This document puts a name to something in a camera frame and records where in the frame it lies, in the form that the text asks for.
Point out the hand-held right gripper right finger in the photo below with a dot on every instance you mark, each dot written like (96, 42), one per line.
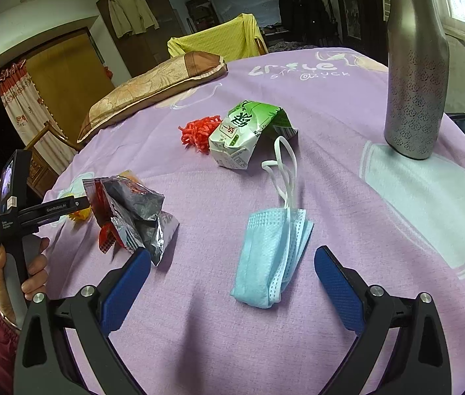
(339, 288)

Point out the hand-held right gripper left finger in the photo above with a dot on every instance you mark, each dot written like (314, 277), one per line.
(127, 284)

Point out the yellow plastic wrapper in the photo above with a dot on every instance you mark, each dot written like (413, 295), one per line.
(81, 215)

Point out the dark red snack bag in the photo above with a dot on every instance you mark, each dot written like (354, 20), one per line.
(133, 205)

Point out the blue face mask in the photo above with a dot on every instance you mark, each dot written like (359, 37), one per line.
(265, 255)

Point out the red shredded paper bundle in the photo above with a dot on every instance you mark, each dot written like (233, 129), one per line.
(195, 131)

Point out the green and white drink carton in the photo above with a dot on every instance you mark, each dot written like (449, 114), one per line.
(236, 131)

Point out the person's left forearm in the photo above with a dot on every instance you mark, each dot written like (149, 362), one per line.
(4, 358)

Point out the person's left hand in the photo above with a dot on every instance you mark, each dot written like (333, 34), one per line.
(37, 267)

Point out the carved wooden chair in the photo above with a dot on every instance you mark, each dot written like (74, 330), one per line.
(41, 160)

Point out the white floral curtain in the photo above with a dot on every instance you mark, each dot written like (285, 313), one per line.
(18, 107)

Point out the brown patterned pillow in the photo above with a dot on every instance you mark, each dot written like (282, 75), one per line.
(142, 86)

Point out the silver metal bottle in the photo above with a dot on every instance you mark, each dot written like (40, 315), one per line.
(415, 90)

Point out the dark wooden wardrobe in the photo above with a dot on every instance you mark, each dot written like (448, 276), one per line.
(166, 37)

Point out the beige hanging jacket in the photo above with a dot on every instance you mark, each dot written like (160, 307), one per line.
(131, 8)

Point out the chair with yellow cover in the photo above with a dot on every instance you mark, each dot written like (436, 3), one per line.
(220, 37)

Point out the black hanging coat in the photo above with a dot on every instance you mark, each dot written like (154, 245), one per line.
(302, 8)

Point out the white backdrop sheet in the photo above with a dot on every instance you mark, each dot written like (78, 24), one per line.
(240, 6)

